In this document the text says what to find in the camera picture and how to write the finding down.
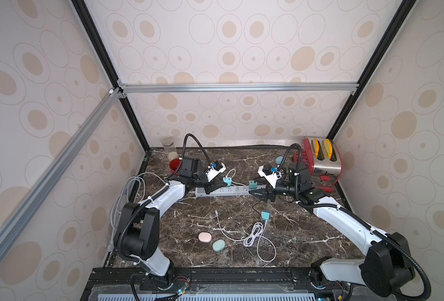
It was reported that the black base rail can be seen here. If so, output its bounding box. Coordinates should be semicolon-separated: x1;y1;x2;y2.
81;267;381;300

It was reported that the coiled white usb cable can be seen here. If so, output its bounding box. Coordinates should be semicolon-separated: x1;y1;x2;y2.
214;210;278;263

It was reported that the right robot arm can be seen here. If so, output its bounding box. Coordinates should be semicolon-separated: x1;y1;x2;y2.
249;139;432;300

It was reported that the teal charger with black cable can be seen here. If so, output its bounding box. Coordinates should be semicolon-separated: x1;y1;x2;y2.
248;181;258;190

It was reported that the green earbud case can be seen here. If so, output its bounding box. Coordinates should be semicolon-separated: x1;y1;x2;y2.
212;239;226;252

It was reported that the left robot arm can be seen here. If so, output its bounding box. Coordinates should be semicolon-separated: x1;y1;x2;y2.
114;134;226;277

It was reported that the clear glass jar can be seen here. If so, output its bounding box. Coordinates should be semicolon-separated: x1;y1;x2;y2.
161;137;179;161

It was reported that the pink earbud case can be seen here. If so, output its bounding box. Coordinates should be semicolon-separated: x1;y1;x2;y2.
198;232;212;243

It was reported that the red metal cup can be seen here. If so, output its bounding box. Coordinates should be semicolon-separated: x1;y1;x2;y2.
169;158;181;174

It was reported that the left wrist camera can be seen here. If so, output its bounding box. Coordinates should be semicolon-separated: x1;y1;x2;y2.
205;161;226;183

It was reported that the red silver toaster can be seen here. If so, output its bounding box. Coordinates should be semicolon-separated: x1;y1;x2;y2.
301;137;343;193

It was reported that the diagonal aluminium rail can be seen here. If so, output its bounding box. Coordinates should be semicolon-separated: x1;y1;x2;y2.
0;87;122;263

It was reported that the horizontal aluminium rail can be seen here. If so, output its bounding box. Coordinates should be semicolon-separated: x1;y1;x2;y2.
117;82;359;94

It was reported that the power strip white cord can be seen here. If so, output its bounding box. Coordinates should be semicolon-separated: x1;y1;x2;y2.
110;171;170;230

